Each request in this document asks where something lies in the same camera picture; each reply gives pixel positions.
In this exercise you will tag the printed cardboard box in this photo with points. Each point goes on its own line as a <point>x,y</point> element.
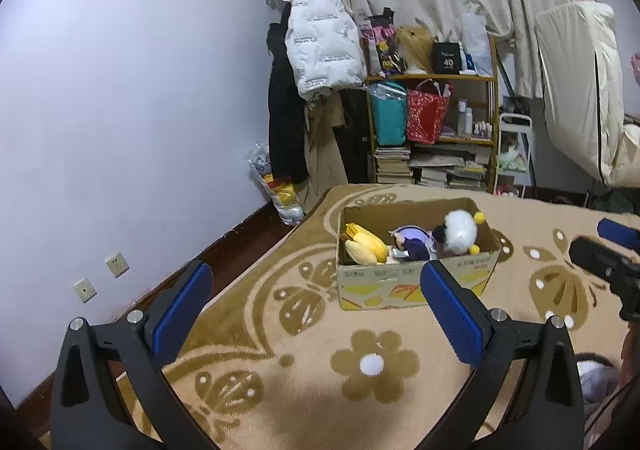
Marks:
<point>380,280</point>

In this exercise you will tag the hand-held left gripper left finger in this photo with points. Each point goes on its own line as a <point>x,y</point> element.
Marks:
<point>182,310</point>

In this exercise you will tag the grey fuzzy cloth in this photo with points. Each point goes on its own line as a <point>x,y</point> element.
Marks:
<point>597,377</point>

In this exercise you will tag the red patterned bag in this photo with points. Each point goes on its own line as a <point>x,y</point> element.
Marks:
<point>425,115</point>

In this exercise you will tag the black coat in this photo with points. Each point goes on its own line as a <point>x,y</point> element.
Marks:
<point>285,120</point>

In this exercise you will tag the white plush toy yellow pompoms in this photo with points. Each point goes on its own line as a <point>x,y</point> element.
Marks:
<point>460,227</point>

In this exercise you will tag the teal bag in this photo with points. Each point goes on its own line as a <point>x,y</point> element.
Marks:
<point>389,115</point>

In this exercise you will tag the white puffer jacket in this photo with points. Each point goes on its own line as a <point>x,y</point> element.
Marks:
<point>322,40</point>

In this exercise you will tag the stack of books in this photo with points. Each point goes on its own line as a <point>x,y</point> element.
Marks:
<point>392,165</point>

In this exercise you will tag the beige coat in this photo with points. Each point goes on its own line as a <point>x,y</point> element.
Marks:
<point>322,155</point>

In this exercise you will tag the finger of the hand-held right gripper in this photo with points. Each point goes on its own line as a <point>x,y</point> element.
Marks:
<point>620,232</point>
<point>615,270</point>

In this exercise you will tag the pile of papers and books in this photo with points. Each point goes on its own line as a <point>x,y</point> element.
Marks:
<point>450,170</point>

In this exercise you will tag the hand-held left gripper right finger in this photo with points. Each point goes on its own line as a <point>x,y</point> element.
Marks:
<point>452,315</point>

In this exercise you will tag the black hanging garment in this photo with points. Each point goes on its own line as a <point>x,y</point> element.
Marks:
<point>357,130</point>

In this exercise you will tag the white plastic bag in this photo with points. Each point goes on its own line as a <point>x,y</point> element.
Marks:
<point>475,45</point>

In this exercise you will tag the white round-hole wall socket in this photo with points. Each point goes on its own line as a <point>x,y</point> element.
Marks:
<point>84,290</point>

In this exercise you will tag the wooden shelf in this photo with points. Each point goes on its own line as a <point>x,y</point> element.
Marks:
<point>492,95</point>

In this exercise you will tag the black gift box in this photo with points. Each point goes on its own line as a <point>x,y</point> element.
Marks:
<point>446,58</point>

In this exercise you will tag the blond wig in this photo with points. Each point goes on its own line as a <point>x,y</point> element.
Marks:
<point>417,48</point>

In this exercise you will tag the row of small bottles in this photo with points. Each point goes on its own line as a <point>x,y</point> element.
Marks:
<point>472,123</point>

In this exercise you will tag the clear plastic bag with goods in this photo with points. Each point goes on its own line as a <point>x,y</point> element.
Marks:
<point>280,190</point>

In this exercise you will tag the white metal stool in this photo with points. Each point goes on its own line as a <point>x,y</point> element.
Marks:
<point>517,123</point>

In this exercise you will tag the cream duvet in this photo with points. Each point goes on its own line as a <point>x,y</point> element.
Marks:
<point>575,80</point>

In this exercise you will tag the purple plush doll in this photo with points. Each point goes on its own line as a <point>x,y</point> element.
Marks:
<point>415,247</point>

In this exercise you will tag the white power wall socket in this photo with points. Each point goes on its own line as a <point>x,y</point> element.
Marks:
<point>116,264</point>

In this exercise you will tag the dark snack packet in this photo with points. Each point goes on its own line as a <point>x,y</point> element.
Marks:
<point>382,48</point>

